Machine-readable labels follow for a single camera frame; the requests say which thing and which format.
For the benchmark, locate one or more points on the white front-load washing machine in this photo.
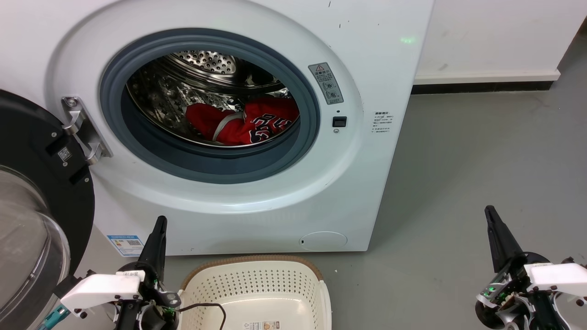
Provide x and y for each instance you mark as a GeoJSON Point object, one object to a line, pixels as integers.
{"type": "Point", "coordinates": [367, 183]}

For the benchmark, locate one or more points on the blue energy label sticker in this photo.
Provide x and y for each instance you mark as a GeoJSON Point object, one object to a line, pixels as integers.
{"type": "Point", "coordinates": [124, 245]}

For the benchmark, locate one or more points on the small QR code sticker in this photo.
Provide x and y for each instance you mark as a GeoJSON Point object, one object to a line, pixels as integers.
{"type": "Point", "coordinates": [65, 154]}

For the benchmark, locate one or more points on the grey warning sticker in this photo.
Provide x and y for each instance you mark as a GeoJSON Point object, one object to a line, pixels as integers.
{"type": "Point", "coordinates": [325, 82]}

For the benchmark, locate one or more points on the grey rubber door gasket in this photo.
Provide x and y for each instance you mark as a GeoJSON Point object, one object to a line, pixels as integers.
{"type": "Point", "coordinates": [206, 166]}

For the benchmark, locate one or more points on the black door latch socket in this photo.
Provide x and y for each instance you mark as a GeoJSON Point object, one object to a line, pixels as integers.
{"type": "Point", "coordinates": [339, 121]}

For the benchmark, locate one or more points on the cream plastic laundry basket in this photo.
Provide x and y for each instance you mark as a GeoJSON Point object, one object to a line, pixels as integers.
{"type": "Point", "coordinates": [257, 284]}

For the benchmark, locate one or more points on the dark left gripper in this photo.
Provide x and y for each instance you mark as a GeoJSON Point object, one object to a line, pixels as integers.
{"type": "Point", "coordinates": [158, 311]}

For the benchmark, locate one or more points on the stainless steel washing machine drum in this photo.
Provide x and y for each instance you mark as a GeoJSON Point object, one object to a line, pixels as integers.
{"type": "Point", "coordinates": [160, 101]}

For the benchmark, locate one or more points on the red basketball jersey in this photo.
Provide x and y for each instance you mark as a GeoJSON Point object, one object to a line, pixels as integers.
{"type": "Point", "coordinates": [266, 119]}

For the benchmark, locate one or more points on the white left wrist cover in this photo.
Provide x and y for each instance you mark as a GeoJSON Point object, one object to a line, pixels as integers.
{"type": "Point", "coordinates": [98, 288]}

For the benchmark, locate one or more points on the small printed text label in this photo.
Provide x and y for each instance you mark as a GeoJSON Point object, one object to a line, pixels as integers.
{"type": "Point", "coordinates": [382, 123]}

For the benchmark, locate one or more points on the metal door hinge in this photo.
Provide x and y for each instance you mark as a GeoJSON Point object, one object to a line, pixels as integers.
{"type": "Point", "coordinates": [85, 130]}

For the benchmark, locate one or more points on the black glass washer door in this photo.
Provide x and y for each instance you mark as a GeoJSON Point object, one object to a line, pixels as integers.
{"type": "Point", "coordinates": [69, 201]}

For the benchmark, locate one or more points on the white right wrist cover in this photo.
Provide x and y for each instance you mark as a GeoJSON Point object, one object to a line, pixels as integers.
{"type": "Point", "coordinates": [559, 277]}

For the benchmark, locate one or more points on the white wrist cover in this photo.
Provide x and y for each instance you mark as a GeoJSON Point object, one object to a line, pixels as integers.
{"type": "Point", "coordinates": [98, 288]}
{"type": "Point", "coordinates": [559, 277]}

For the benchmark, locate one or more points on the round white filter cover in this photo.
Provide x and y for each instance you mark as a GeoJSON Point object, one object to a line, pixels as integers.
{"type": "Point", "coordinates": [323, 241]}

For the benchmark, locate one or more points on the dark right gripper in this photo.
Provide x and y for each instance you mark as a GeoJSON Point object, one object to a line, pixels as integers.
{"type": "Point", "coordinates": [509, 298]}

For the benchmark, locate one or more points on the black skirting strip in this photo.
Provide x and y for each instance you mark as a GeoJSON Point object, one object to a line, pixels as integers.
{"type": "Point", "coordinates": [481, 87]}

